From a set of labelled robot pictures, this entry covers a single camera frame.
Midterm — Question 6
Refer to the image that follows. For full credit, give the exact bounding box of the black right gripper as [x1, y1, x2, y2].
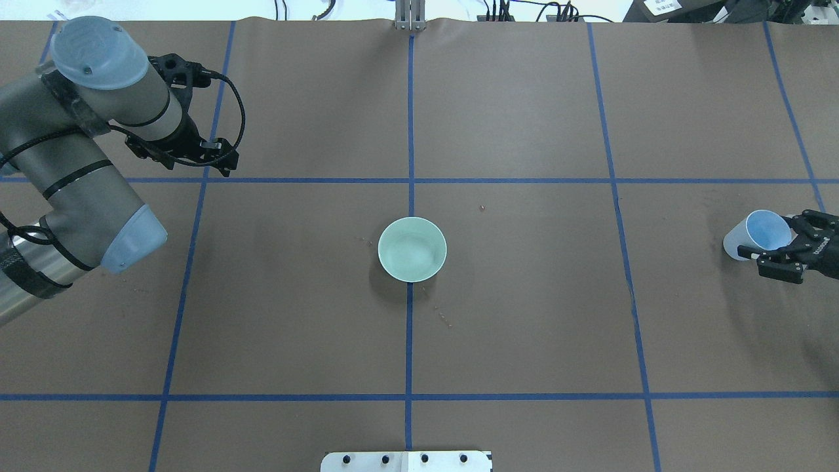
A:
[737, 210, 838, 284]

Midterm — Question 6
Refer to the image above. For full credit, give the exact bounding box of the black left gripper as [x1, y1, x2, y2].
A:
[124, 117, 239, 178]

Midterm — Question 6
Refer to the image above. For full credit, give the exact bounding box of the white camera pole base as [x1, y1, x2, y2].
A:
[320, 450, 494, 471]

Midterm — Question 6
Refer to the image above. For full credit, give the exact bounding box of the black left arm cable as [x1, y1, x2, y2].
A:
[197, 69, 247, 161]

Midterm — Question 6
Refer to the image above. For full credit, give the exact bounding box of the aluminium frame post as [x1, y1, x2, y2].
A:
[393, 0, 427, 32]

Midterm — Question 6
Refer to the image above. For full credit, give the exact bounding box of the light blue plastic cup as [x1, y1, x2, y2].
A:
[722, 210, 793, 261]

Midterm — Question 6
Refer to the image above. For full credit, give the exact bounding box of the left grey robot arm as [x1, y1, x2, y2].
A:
[1, 16, 245, 325]

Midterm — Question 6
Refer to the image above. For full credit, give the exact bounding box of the light green ceramic bowl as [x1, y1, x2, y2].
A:
[377, 217, 448, 283]

